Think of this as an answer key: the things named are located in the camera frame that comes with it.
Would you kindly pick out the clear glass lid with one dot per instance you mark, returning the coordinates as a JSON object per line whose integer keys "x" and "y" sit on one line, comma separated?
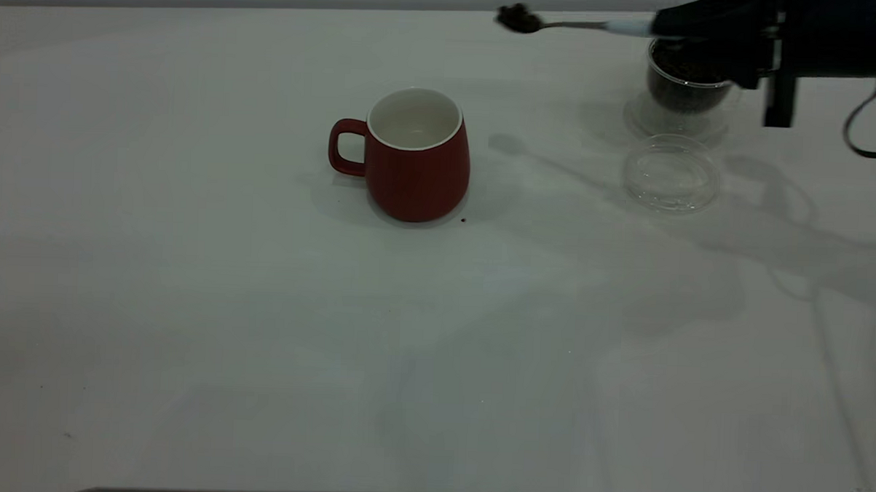
{"x": 670, "y": 178}

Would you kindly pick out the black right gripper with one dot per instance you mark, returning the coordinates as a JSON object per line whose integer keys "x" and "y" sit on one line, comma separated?
{"x": 839, "y": 38}

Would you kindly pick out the red ceramic mug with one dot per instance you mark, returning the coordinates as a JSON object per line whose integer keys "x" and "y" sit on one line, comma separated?
{"x": 418, "y": 180}

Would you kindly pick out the clear double-wall glass cup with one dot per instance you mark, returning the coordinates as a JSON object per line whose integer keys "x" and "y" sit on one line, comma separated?
{"x": 687, "y": 102}

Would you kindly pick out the coffee bean pile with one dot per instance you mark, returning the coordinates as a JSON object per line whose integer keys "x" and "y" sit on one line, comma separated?
{"x": 681, "y": 69}

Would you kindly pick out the small scooped coffee beans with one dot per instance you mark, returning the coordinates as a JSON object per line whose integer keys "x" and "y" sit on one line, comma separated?
{"x": 517, "y": 17}

